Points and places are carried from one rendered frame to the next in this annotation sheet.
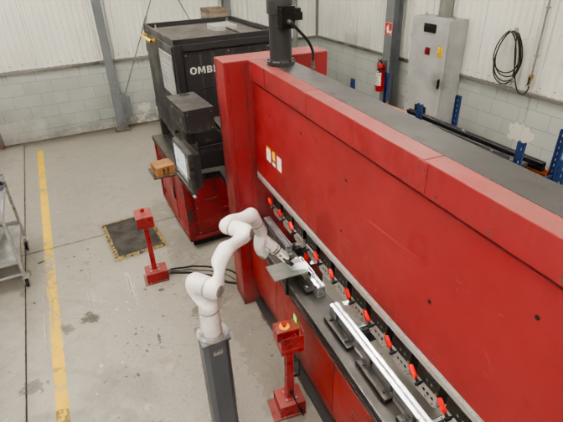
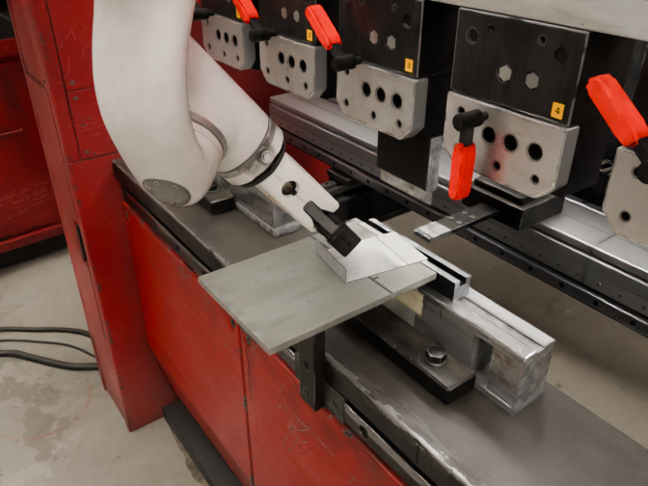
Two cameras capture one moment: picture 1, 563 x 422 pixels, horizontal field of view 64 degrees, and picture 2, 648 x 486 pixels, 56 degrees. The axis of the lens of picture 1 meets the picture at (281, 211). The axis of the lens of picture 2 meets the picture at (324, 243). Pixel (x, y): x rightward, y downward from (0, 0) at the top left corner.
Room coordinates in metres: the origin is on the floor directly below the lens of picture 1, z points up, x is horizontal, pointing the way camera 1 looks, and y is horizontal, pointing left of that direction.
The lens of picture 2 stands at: (1.96, 0.13, 1.45)
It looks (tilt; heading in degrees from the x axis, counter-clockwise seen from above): 31 degrees down; 346
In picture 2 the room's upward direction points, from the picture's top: straight up
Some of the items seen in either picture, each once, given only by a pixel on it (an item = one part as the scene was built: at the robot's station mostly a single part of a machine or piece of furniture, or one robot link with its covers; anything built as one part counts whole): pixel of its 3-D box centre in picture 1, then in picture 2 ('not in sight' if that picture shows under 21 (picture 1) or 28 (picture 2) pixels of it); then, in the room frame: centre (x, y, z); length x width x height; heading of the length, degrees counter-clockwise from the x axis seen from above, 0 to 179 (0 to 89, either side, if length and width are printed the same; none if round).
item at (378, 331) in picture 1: (384, 325); not in sight; (1.76, -0.53, 1.26); 0.15 x 0.09 x 0.17; 22
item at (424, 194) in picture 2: not in sight; (406, 159); (2.67, -0.16, 1.13); 0.10 x 0.02 x 0.10; 22
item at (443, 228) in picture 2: not in sight; (482, 206); (2.72, -0.32, 1.01); 0.26 x 0.12 x 0.05; 112
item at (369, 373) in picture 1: (373, 379); not in sight; (1.71, -0.48, 0.89); 0.30 x 0.05 x 0.03; 22
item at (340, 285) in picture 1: (346, 281); not in sight; (2.13, -0.38, 1.26); 0.15 x 0.09 x 0.17; 22
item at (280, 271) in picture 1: (286, 269); (317, 278); (2.61, -0.03, 1.00); 0.26 x 0.18 x 0.01; 112
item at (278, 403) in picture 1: (286, 401); not in sight; (2.21, 0.01, 0.06); 0.25 x 0.20 x 0.12; 107
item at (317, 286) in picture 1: (308, 276); (422, 303); (2.62, -0.18, 0.92); 0.39 x 0.06 x 0.10; 22
